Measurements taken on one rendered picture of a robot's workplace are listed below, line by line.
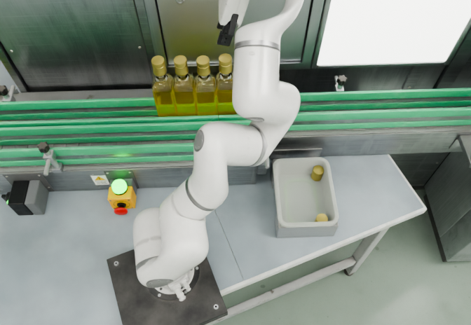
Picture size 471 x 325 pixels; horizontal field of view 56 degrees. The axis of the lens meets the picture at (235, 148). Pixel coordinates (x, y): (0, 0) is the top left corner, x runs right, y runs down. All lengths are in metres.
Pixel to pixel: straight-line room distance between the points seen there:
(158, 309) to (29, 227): 0.48
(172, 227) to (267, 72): 0.36
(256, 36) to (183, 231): 0.40
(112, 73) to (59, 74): 0.17
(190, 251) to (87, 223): 0.60
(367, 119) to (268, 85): 0.65
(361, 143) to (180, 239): 0.76
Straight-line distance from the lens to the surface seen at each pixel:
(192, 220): 0.90
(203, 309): 1.24
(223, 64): 1.15
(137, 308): 1.27
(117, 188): 1.33
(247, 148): 0.84
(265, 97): 0.78
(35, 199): 1.42
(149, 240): 0.98
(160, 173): 1.33
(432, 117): 1.45
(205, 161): 0.80
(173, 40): 1.29
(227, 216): 1.36
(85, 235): 1.41
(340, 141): 1.42
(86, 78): 1.51
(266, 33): 0.80
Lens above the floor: 1.99
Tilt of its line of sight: 57 degrees down
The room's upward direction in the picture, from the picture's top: straight up
